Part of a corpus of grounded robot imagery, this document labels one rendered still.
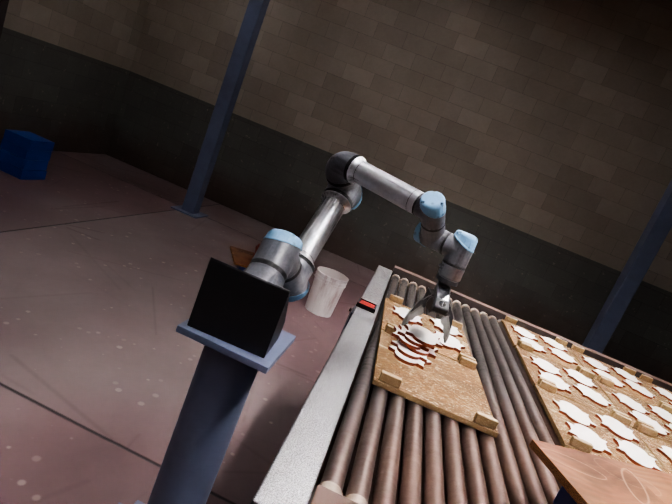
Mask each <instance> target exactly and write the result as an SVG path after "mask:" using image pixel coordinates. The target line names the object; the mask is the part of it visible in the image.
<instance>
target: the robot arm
mask: <svg viewBox="0 0 672 504"><path fill-rule="evenodd" d="M325 174H326V178H327V183H328V185H327V187H326V189H325V190H324V192H323V193H322V196H321V198H322V203H321V204H320V206H319V207H318V209H317V210H316V212H315V214H314V215H313V217H312V218H311V220H310V221H309V223H308V224H307V226H306V228H305V229H304V231H303V232H302V234H301V235H300V237H299V238H298V237H297V236H296V235H294V234H292V233H291V232H288V231H286V230H282V229H272V230H270V231H268V233H267V234H266V236H265V237H264V238H263V241H262V243H261V244H260V246H259V248H258V250H257V251H256V253H255V255H254V257H253V258H252V260H251V262H250V264H249V266H248V267H247V268H246V269H245V270H243V271H245V272H247V273H250V274H252V275H254V276H257V277H259V278H261V279H264V280H266V281H268V282H271V283H273V284H275V285H278V286H280V287H283V288H285V289H287V290H290V296H289V302H294V301H296V300H300V299H302V298H303V297H304V296H306V294H307V293H308V291H309V285H310V284H309V281H308V280H309V279H310V277H311V275H312V273H313V272H314V270H315V266H314V261H315V260H316V258H317V256H318V255H319V253H320V251H321V250H322V248H323V246H324V245H325V243H326V241H327V240H328V238H329V236H330V235H331V233H332V231H333V230H334V228H335V226H336V225H337V223H338V221H339V220H340V218H341V216H342V215H343V214H347V213H348V212H350V211H351V210H352V209H353V210H354V209H356V208H357V207H358V206H359V205H360V203H361V201H362V187H361V186H363V187H365V188H366V189H368V190H370V191H372V192H374V193H375V194H377V195H379V196H381V197H383V198H384V199H386V200H388V201H390V202H392V203H393V204H395V205H397V206H399V207H400V208H402V209H404V210H406V211H408V212H409V213H411V214H413V215H415V216H417V217H418V218H420V219H421V222H420V223H419V224H418V225H417V226H416V228H415V231H414V234H413V238H414V240H415V241H416V242H418V243H420V244H421V245H422V246H424V247H427V248H430V249H432V250H434V251H436V252H438V253H440V254H442V255H444V259H443V261H442V264H439V267H440V268H439V270H438V273H437V276H436V278H437V279H438V282H437V284H436V286H435V287H434V288H433V289H431V288H429V287H428V289H427V291H426V293H425V296H424V298H423V299H420V300H419V301H417V302H416V304H415V305H414V307H413V308H412V309H410V310H409V311H408V313H407V315H406V316H405V317H404V319H403V321H402V324H401V325H402V326H403V325H406V324H408V322H409V321H410V320H413V319H414V318H415V317H416V316H420V315H422V314H423V309H424V307H426V308H427V309H428V312H429V313H430V312H431V311H432V312H434V313H437V316H439V315H443V317H442V318H441V319H440V321H441V324H442V325H443V333H444V335H443V339H444V343H446V342H447V340H448V338H449V335H450V330H451V327H452V322H453V313H452V311H451V306H450V304H449V303H450V301H451V300H450V293H451V287H450V286H454V287H457V285H458V282H460V280H461V278H462V276H463V274H464V272H465V269H466V267H467V265H468V263H469V260H470V258H471V256H472V254H473V253H474V249H475V247H476V245H477V242H478V239H477V237H475V236H474V235H472V234H469V233H467V232H465V231H462V230H457V231H456V232H455V233H454V234H453V233H451V232H449V231H447V230H445V214H446V203H445V197H444V196H443V195H442V194H441V193H440V192H437V191H436V192H434V191H428V192H426V193H424V192H422V191H420V190H418V189H416V188H415V187H413V186H411V185H409V184H407V183H405V182H403V181H401V180H399V179H397V178H396V177H394V176H392V175H390V174H388V173H386V172H384V171H382V170H380V169H378V168H377V167H375V166H373V165H371V164H369V163H367V162H366V159H365V158H364V157H362V156H360V155H358V154H356V153H353V152H349V151H342V152H338V153H336V154H334V155H333V156H332V157H330V159H329V160H328V161H327V164H326V167H325Z"/></svg>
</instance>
